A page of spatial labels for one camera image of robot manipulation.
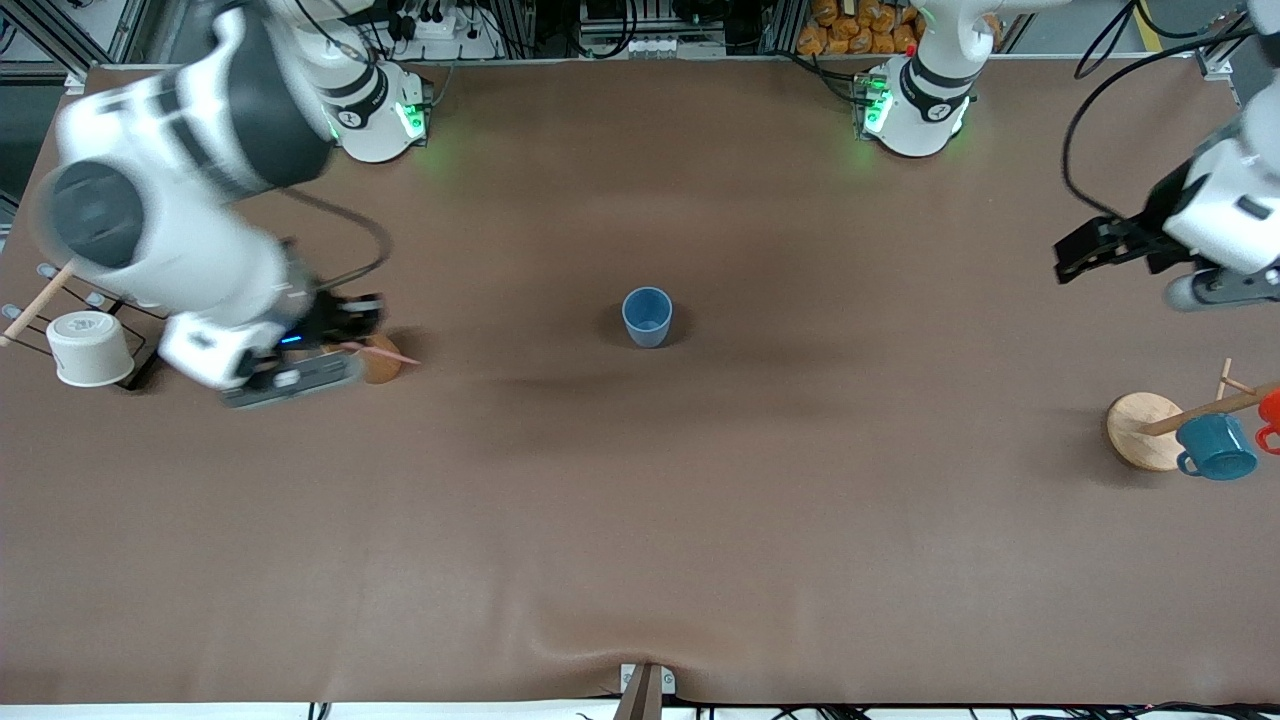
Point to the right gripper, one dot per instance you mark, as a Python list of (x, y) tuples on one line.
[(322, 312)]

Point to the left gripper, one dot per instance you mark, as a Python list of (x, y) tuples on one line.
[(1143, 233)]

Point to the pink chopstick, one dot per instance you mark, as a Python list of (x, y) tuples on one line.
[(390, 354)]

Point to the light blue plastic cup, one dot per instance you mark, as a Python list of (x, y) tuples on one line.
[(647, 318)]

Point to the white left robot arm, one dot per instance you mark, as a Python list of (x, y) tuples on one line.
[(920, 100)]

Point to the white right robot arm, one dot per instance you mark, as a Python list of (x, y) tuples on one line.
[(200, 150)]

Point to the brown wooden chopstick holder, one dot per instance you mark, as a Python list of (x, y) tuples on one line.
[(385, 368)]

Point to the white cup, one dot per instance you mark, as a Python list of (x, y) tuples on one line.
[(90, 350)]

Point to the wooden mug tree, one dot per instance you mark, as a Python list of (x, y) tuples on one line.
[(1140, 430)]

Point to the teal enamel mug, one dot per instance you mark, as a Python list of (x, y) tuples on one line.
[(1218, 445)]

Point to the orange mug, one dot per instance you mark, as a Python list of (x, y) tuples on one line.
[(1272, 415)]

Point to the white power strip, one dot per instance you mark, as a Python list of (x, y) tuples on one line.
[(440, 25)]

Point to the orange packaged snacks pile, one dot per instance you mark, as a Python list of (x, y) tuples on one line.
[(860, 28)]

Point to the brown table cover mat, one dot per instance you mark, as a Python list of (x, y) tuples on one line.
[(640, 500)]

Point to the metal table clamp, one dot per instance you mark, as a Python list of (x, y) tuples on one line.
[(645, 692)]

